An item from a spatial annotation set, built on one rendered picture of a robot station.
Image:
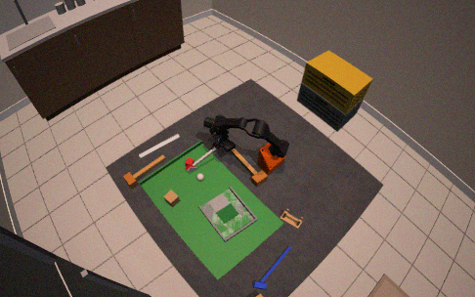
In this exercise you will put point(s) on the white flat bar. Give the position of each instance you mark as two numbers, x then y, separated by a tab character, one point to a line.
159	145

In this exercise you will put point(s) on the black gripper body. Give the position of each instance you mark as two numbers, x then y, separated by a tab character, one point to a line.
227	144

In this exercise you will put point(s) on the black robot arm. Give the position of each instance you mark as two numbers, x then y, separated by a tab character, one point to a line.
261	130

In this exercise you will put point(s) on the green flat mat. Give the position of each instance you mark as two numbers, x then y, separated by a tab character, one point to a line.
192	226

